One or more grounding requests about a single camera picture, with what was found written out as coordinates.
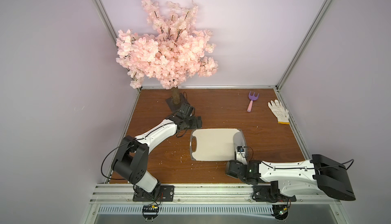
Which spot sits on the aluminium front rail frame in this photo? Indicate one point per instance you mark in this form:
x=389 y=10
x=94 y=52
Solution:
x=208 y=204

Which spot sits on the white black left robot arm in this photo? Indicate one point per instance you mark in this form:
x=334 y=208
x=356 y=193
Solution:
x=132 y=154

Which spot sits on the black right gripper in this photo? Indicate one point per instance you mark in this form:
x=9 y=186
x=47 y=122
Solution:
x=241 y=150

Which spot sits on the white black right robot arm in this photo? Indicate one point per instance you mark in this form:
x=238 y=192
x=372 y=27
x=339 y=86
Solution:
x=282 y=182

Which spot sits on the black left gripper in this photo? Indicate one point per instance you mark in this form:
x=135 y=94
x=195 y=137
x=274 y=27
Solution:
x=199 y=121

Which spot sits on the white grey-rimmed cutting board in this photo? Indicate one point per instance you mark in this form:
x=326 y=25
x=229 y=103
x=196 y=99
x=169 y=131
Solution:
x=212 y=144

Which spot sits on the dark metal tree base plate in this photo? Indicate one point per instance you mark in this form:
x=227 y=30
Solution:
x=175 y=107

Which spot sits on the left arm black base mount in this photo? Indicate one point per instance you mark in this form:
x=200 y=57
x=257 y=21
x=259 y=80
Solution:
x=162 y=193

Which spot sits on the purple pink garden fork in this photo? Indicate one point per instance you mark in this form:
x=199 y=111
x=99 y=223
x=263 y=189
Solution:
x=252 y=97

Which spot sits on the white work glove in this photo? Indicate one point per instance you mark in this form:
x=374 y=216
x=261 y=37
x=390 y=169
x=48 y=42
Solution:
x=279 y=111

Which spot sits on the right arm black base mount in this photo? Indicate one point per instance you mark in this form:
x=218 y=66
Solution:
x=270 y=193

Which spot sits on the black-handled kitchen knife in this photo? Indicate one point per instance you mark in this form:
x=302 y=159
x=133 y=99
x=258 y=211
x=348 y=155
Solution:
x=240 y=147

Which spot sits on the pink artificial blossom tree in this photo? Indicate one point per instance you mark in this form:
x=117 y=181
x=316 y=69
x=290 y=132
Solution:
x=177 y=52

